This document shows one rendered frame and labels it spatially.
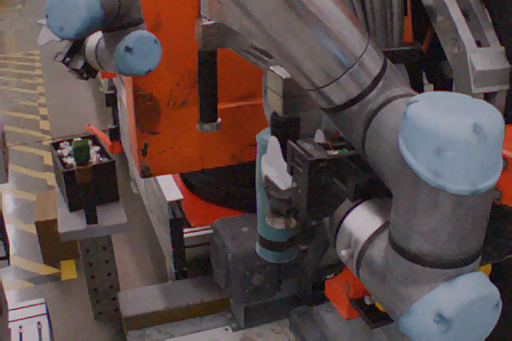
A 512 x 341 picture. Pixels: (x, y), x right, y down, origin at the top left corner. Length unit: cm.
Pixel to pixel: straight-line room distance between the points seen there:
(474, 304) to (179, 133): 101
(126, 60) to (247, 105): 53
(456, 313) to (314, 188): 22
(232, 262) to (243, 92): 41
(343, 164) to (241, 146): 85
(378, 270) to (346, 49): 18
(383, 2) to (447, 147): 35
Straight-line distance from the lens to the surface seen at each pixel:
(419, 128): 36
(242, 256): 128
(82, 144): 122
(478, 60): 68
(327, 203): 56
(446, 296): 40
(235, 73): 133
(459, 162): 36
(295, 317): 145
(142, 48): 88
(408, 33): 96
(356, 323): 136
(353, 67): 44
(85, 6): 75
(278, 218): 70
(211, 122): 99
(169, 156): 133
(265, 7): 42
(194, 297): 157
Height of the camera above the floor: 113
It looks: 24 degrees down
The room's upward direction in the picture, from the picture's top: straight up
